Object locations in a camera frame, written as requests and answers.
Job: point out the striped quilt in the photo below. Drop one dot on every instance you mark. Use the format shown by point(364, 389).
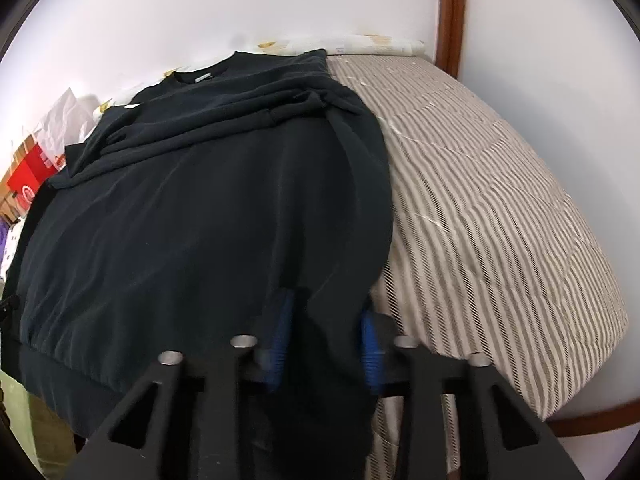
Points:
point(475, 210)

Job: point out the purple cloth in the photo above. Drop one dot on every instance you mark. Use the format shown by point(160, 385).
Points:
point(4, 240)

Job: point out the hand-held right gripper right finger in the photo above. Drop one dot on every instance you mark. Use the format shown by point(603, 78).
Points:
point(370, 350)

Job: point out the red paper bag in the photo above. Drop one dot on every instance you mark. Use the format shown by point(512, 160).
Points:
point(35, 170)

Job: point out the green bed sheet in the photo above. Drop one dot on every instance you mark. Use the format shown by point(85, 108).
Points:
point(30, 420)

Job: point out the black sweatshirt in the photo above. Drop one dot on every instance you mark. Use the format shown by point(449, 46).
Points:
point(200, 210)

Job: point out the white plastic bag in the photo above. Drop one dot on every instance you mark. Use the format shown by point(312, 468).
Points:
point(65, 120)

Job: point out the wooden baseboard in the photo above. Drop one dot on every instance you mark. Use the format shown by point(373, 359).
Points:
point(590, 427)

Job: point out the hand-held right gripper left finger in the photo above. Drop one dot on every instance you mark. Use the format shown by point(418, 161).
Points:
point(277, 340)

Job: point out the wooden door frame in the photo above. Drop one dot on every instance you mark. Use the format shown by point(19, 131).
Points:
point(452, 10)

